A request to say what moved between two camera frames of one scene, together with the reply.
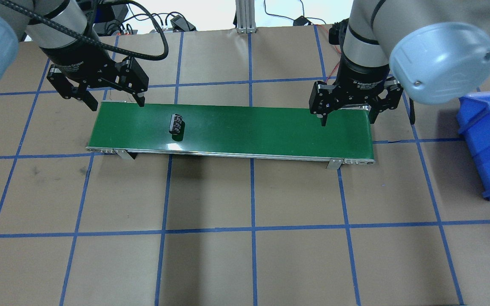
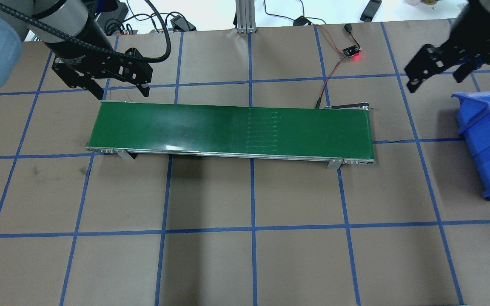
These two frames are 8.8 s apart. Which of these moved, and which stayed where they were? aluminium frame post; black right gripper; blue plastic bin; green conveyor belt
Moved: black right gripper
Stayed: blue plastic bin; aluminium frame post; green conveyor belt
